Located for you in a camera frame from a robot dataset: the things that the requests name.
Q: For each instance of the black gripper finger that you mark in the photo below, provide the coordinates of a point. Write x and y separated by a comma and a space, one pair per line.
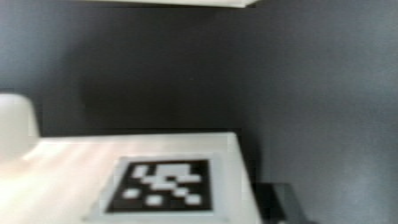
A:
277, 204

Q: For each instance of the white front drawer tray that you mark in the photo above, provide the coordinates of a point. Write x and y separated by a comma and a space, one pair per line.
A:
128, 179

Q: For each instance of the white drawer cabinet box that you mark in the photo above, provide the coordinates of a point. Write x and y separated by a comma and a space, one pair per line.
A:
236, 4

